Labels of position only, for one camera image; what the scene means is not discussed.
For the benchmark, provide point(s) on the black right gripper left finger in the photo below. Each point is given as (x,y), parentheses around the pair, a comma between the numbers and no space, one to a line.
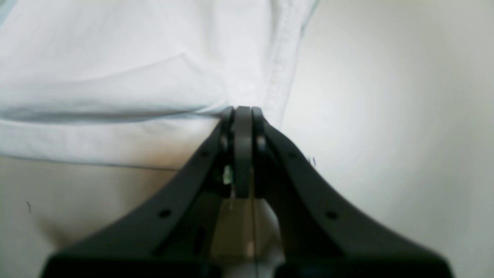
(169,236)

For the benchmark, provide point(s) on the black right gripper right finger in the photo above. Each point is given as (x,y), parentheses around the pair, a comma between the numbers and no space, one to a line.
(323,235)

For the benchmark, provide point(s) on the white T-shirt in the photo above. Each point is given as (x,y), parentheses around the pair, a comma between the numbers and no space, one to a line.
(139,82)

